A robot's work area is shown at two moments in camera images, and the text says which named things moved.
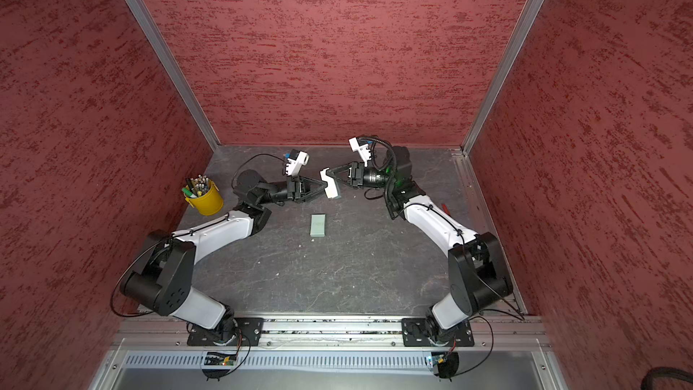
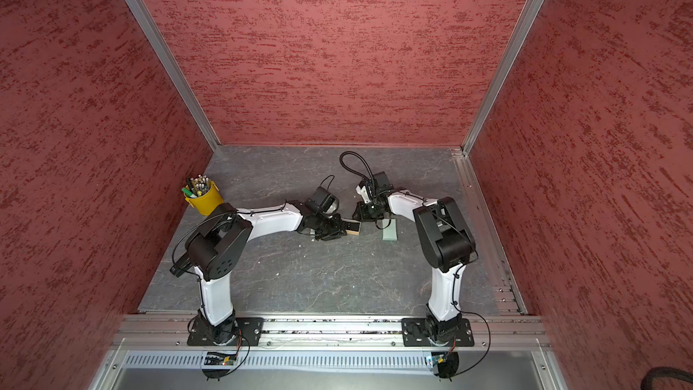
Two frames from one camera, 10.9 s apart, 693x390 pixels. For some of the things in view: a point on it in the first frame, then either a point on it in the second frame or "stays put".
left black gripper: x=293 y=188 to x=336 y=233
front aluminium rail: x=170 y=334 stays put
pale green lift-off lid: x=332 y=190 to x=390 y=232
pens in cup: x=196 y=188 stays put
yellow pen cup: x=209 y=203 stays put
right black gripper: x=357 y=177 to x=363 y=215
